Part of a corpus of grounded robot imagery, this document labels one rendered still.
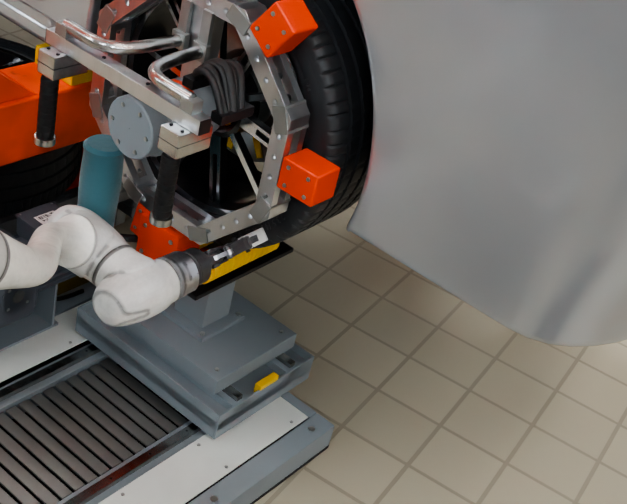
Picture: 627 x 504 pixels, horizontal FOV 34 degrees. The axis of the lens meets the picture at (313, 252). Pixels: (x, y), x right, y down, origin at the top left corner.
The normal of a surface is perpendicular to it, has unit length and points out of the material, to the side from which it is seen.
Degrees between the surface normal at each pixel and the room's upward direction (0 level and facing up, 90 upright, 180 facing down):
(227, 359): 0
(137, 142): 90
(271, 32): 90
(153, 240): 90
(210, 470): 0
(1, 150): 90
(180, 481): 0
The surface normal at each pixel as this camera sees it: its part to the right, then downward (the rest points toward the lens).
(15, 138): 0.76, 0.49
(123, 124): -0.61, 0.32
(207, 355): 0.22, -0.81
